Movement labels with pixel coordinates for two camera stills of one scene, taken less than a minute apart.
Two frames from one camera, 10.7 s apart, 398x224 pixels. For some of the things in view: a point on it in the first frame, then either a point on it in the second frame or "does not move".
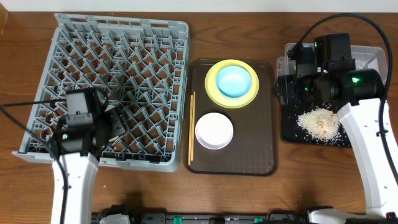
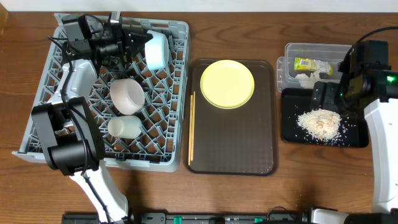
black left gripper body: x=115 y=121 -> x=126 y=43
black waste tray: x=291 y=132 does not move
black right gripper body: x=282 y=90 -> x=329 y=96
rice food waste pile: x=321 y=122 does not move
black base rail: x=274 y=216 does not move
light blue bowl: x=234 y=81 -> x=157 y=51
